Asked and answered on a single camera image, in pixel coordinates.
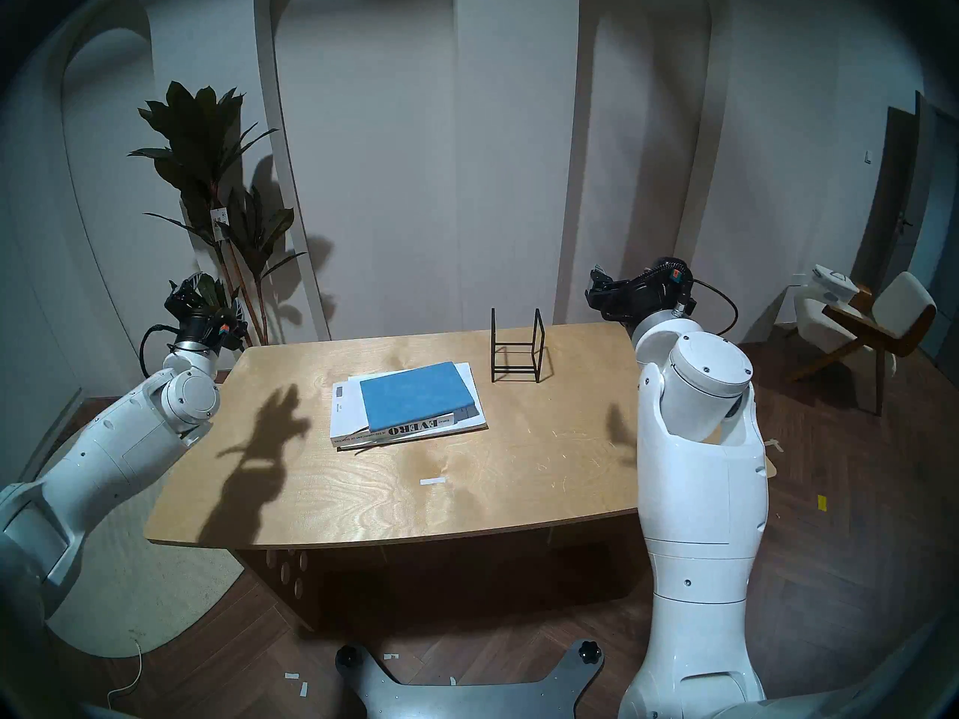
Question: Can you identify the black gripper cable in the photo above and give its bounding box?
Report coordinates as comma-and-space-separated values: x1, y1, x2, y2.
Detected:
689, 279, 740, 336
141, 322, 181, 377

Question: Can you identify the white floor cable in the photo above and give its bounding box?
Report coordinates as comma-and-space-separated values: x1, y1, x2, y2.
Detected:
107, 639, 143, 711

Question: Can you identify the tall dark green plant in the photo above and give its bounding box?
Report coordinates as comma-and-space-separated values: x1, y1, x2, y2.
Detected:
127, 81, 308, 354

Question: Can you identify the grey door panel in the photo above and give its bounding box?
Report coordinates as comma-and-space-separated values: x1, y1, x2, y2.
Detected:
910, 92, 959, 366

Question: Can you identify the white box on armchair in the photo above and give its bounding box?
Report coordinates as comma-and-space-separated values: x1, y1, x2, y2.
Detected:
811, 264, 860, 306

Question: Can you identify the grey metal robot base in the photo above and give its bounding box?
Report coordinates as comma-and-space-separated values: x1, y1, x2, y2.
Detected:
335, 639, 605, 719

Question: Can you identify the black wire book stand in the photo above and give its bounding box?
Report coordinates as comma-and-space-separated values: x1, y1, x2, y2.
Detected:
491, 308, 546, 383

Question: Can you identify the thick white EVERO book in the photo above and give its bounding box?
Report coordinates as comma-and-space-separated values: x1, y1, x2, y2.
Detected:
330, 380, 480, 447

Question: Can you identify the blue book with ribbon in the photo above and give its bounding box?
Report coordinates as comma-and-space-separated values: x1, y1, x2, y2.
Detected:
360, 362, 477, 434

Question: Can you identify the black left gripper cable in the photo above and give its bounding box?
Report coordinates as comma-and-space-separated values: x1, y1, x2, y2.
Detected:
141, 322, 181, 377

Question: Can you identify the round cream rug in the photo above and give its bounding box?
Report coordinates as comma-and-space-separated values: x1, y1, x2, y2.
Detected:
45, 383, 244, 658

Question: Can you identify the large thin white book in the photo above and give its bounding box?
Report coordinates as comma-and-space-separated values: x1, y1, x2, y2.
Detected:
337, 362, 489, 451

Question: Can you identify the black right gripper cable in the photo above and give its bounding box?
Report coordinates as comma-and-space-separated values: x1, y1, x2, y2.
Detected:
689, 279, 740, 336

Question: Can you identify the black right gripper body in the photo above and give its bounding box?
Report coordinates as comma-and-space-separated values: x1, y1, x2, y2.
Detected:
584, 257, 698, 325

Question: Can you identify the white wooden-frame armchair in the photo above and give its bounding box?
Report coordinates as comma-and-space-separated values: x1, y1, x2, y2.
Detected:
787, 270, 937, 416

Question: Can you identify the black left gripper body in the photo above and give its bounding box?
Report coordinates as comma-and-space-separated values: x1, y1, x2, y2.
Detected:
165, 279, 248, 351

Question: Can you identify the dark brown open door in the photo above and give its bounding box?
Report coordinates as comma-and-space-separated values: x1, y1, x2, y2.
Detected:
854, 107, 919, 291

